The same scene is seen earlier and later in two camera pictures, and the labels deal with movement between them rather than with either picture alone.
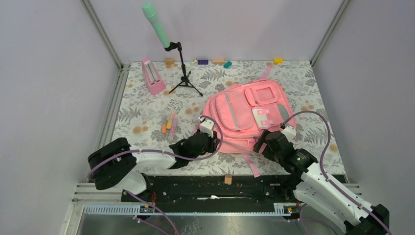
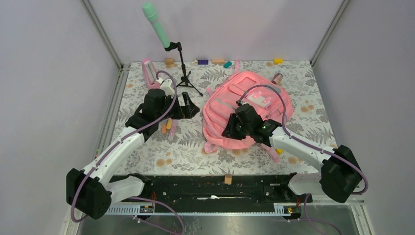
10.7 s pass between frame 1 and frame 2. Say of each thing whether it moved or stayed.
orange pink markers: stayed
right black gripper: moved
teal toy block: stayed
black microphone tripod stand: stayed
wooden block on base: stayed
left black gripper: moved
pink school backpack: moved
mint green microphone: stayed
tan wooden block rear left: stayed
